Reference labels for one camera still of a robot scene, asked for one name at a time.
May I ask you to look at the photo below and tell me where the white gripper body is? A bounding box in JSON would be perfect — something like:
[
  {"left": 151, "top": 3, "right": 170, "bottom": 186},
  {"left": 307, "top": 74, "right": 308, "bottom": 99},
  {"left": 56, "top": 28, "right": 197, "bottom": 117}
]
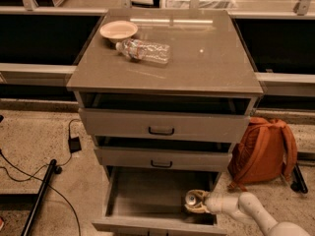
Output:
[{"left": 205, "top": 194, "right": 237, "bottom": 214}]

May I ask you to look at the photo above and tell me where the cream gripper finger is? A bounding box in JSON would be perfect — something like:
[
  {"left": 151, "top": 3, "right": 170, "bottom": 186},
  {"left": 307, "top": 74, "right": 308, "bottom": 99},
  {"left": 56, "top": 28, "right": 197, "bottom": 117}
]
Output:
[
  {"left": 187, "top": 190, "right": 210, "bottom": 199},
  {"left": 185, "top": 205, "right": 209, "bottom": 213}
]

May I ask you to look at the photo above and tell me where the red bull can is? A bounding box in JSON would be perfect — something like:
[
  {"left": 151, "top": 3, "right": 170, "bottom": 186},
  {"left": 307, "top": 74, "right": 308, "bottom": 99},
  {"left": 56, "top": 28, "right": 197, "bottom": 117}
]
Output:
[{"left": 185, "top": 194, "right": 197, "bottom": 206}]

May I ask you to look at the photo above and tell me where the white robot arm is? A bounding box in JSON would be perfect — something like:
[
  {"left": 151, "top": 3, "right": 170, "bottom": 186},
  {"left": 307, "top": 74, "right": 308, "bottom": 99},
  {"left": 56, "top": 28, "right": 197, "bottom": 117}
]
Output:
[{"left": 185, "top": 190, "right": 311, "bottom": 236}]

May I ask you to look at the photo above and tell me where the grey bottom drawer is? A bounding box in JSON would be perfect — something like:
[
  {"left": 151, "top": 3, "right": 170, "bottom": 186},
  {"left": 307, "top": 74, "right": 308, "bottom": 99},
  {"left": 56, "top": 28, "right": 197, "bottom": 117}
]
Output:
[{"left": 93, "top": 167, "right": 226, "bottom": 236}]

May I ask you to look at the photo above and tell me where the grey drawer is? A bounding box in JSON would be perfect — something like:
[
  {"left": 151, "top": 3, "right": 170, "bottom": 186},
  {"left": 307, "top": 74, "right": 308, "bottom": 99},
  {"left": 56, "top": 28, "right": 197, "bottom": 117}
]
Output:
[
  {"left": 79, "top": 108, "right": 249, "bottom": 143},
  {"left": 93, "top": 167, "right": 226, "bottom": 236},
  {"left": 94, "top": 147, "right": 231, "bottom": 172}
]

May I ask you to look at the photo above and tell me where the grey middle drawer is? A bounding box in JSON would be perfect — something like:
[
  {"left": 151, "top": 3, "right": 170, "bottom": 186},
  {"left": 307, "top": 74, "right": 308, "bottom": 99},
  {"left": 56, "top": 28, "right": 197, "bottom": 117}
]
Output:
[{"left": 94, "top": 147, "right": 231, "bottom": 172}]

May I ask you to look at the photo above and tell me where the grey drawer cabinet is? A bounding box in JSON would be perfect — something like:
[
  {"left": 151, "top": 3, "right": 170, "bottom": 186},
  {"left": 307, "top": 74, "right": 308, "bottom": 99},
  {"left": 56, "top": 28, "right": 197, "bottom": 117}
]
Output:
[{"left": 66, "top": 8, "right": 265, "bottom": 236}]

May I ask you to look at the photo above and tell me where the grey top drawer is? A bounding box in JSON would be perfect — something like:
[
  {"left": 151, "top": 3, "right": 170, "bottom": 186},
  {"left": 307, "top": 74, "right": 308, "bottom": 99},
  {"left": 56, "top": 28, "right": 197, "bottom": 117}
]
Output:
[{"left": 79, "top": 108, "right": 249, "bottom": 143}]

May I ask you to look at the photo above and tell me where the orange backpack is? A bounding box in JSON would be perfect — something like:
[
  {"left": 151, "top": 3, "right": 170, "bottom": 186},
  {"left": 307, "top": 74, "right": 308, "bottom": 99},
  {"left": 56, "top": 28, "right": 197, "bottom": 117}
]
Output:
[{"left": 227, "top": 117, "right": 297, "bottom": 192}]

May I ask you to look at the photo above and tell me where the black pole right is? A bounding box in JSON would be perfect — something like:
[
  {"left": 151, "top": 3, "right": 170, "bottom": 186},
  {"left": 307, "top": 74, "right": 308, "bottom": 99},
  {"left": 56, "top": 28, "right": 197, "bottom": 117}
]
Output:
[{"left": 290, "top": 164, "right": 308, "bottom": 194}]

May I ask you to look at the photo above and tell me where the black pole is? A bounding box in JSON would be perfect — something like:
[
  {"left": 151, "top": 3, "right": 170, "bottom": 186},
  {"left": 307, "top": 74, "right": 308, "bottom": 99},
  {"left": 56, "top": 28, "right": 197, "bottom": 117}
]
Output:
[
  {"left": 21, "top": 159, "right": 57, "bottom": 236},
  {"left": 290, "top": 164, "right": 308, "bottom": 194}
]

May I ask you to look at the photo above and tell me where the black power adapter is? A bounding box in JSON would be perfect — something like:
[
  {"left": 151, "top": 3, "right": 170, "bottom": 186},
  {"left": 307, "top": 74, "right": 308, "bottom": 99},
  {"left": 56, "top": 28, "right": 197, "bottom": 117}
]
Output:
[{"left": 68, "top": 137, "right": 82, "bottom": 153}]

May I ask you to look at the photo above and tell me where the clear plastic water bottle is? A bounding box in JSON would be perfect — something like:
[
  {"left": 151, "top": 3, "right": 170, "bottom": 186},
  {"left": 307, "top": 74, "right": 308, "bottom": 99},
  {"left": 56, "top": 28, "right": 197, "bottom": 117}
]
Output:
[{"left": 115, "top": 38, "right": 170, "bottom": 64}]

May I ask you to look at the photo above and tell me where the black pole left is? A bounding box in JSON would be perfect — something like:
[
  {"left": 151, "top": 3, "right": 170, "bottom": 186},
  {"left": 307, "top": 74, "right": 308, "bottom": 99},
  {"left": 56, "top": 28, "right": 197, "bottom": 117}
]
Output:
[{"left": 21, "top": 159, "right": 57, "bottom": 236}]

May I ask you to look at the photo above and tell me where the white paper bowl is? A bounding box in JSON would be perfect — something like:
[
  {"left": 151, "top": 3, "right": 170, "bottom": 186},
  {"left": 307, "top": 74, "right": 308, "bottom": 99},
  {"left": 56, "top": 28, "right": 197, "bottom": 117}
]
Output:
[{"left": 99, "top": 21, "right": 138, "bottom": 43}]

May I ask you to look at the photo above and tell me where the black floor cable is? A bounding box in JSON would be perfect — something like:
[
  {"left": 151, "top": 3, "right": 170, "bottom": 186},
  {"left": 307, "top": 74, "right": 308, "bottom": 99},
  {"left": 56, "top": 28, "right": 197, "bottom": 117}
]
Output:
[{"left": 0, "top": 118, "right": 82, "bottom": 236}]

